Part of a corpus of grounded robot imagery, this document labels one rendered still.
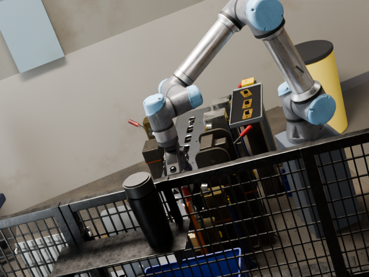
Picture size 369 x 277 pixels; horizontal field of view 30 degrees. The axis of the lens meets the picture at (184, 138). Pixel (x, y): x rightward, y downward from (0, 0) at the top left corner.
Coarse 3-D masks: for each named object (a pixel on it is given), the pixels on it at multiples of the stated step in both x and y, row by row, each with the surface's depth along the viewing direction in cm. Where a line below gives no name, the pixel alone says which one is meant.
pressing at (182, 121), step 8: (192, 112) 351; (200, 112) 348; (176, 120) 349; (184, 120) 345; (200, 120) 338; (176, 128) 340; (184, 128) 336; (200, 128) 330; (184, 136) 328; (192, 136) 325; (184, 144) 320; (192, 144) 317; (192, 152) 310; (192, 160) 302; (192, 168) 296; (168, 208) 272; (168, 256) 242
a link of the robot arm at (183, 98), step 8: (176, 88) 232; (184, 88) 230; (192, 88) 229; (168, 96) 229; (176, 96) 227; (184, 96) 227; (192, 96) 227; (200, 96) 229; (176, 104) 226; (184, 104) 227; (192, 104) 228; (200, 104) 231; (176, 112) 227; (184, 112) 229
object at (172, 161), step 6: (168, 150) 232; (174, 150) 231; (168, 156) 230; (174, 156) 230; (168, 162) 229; (174, 162) 228; (180, 162) 230; (168, 168) 228; (174, 168) 227; (180, 168) 228; (168, 174) 227; (174, 174) 226
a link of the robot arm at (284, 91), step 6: (282, 84) 260; (282, 90) 256; (288, 90) 254; (282, 96) 257; (288, 96) 255; (282, 102) 260; (288, 102) 255; (288, 108) 257; (288, 114) 260; (294, 114) 258
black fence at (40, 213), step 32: (256, 160) 166; (288, 160) 165; (320, 160) 165; (160, 192) 174; (288, 192) 170; (320, 192) 168; (0, 224) 182; (224, 224) 176; (0, 256) 189; (32, 256) 187; (160, 256) 183; (224, 256) 181; (320, 256) 178
